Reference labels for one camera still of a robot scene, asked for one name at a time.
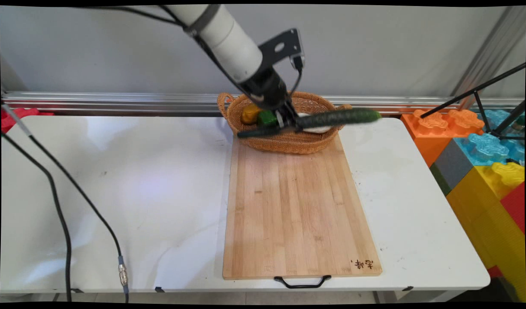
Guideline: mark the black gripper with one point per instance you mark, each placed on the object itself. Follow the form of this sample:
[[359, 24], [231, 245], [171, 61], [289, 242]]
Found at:
[[267, 90]]

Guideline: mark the dark green toy cucumber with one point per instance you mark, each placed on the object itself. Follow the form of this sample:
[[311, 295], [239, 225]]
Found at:
[[340, 116]]

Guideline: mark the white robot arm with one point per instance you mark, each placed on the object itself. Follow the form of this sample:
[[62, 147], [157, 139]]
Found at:
[[220, 34]]

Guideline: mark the green leafy toy vegetable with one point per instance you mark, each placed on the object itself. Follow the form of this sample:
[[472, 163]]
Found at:
[[266, 118]]

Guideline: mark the woven wicker basket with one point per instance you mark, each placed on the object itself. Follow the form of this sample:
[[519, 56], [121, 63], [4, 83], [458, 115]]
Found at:
[[288, 143]]

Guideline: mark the white toy radish with leaf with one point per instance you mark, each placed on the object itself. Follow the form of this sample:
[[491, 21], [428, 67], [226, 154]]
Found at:
[[316, 128]]

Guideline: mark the yellow toy vegetable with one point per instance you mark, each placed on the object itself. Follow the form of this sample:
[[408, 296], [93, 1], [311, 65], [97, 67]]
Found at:
[[250, 115]]

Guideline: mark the orange plastic building block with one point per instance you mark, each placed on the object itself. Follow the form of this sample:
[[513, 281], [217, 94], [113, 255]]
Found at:
[[430, 128]]

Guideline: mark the black tripod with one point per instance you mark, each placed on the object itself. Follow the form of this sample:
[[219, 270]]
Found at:
[[482, 98]]

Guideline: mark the blue plastic building block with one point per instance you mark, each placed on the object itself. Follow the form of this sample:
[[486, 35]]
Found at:
[[484, 148], [503, 120]]

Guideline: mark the yellow plastic building block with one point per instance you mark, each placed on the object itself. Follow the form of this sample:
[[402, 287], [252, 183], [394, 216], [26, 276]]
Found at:
[[482, 210]]

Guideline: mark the red plastic building block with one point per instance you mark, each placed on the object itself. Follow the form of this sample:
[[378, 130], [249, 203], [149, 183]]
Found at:
[[515, 206]]

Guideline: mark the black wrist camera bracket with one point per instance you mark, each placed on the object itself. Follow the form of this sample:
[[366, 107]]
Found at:
[[280, 45]]

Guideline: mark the aluminium frame rail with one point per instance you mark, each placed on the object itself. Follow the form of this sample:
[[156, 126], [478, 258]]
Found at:
[[117, 103]]

